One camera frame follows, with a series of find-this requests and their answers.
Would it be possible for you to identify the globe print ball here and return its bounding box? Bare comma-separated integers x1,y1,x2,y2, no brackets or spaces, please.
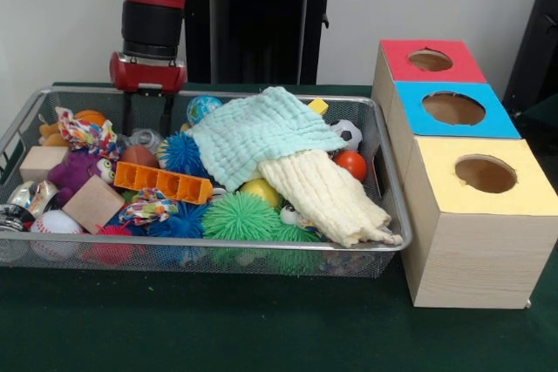
186,94,223,125

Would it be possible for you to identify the wooden box with three holes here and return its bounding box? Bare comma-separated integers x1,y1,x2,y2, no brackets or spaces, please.
371,38,558,310

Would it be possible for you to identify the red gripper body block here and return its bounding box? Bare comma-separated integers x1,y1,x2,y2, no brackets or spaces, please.
108,51,189,95

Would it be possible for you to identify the green spiky rubber ball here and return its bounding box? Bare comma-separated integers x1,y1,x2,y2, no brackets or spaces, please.
201,191,282,242

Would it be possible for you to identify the orange long toy block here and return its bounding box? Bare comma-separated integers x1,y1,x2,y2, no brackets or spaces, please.
113,160,214,206

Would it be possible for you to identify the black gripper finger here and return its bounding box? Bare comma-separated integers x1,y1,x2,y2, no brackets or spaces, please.
123,91,134,136
162,92,175,138

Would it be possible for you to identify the cream knitted cloth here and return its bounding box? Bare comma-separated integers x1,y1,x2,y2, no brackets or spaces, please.
259,150,405,247

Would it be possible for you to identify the tan wooden cube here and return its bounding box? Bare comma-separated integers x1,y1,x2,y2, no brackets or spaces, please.
62,174,126,233

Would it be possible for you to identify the mint knitted cloth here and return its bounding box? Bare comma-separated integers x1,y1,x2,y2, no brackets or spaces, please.
186,86,348,193

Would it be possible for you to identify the clear plastic toy packet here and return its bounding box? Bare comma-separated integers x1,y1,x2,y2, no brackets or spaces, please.
128,127,166,152

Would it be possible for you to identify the orange-red smooth ball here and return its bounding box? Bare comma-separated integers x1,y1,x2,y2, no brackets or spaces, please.
333,150,368,182

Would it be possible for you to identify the dark green table cloth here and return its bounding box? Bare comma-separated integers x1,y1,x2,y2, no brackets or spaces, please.
0,81,558,372

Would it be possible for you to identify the shallow wire mesh bin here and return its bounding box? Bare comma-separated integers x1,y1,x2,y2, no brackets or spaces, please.
0,86,413,280

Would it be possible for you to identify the purple plush monster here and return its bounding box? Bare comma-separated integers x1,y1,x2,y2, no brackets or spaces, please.
46,152,117,206

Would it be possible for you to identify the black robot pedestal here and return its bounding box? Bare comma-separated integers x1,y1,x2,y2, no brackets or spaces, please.
185,0,352,85

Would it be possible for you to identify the small soccer ball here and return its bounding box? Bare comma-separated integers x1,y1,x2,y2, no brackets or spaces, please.
330,118,364,151

